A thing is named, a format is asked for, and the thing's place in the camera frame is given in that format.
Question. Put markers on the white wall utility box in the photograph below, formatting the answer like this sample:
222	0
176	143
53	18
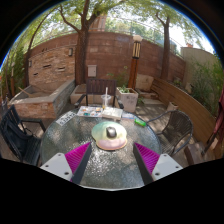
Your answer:
92	70

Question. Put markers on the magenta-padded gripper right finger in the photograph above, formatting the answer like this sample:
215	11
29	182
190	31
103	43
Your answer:
165	165

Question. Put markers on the white number plate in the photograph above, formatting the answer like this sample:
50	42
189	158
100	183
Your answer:
66	118

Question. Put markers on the black wall lamp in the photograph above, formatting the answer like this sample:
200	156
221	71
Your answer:
70	52
30	63

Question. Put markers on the dark wooden slatted armchair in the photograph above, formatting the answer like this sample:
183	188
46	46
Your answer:
96	86

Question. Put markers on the dark red hanging cloth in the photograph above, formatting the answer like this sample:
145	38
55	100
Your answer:
220	116

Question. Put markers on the white square planter with plant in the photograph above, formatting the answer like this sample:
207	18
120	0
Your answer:
128	100

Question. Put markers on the clear plastic cup with straw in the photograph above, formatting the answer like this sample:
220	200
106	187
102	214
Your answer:
106	101

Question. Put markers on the pale stone block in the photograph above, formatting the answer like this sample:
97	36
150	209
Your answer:
144	82

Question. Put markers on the open white book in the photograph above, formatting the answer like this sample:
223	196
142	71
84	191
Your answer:
112	113

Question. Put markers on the wooden garden lamp post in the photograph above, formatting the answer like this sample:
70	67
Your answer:
134	65

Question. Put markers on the curved wooden bench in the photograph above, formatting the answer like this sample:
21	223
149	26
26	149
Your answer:
190	110

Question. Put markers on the black slatted garden chair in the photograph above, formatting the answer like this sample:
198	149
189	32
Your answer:
20	140

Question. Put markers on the small green packet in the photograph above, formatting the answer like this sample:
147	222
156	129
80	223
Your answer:
140	122

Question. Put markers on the white and blue booklet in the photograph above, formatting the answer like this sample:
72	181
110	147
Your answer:
128	116

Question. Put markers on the dark wicker garden chair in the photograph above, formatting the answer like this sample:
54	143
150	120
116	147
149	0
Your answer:
176	128

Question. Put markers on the large forked tree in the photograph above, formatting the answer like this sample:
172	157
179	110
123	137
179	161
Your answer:
81	56

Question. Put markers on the slender tree trunk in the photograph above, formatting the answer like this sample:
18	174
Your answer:
164	53

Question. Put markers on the colourful printed sheet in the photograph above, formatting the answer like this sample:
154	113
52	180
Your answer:
89	111

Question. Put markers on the stone brick raised bed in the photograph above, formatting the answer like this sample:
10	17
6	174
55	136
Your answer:
40	103

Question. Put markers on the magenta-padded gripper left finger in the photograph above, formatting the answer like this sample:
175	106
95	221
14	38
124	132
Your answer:
59	165

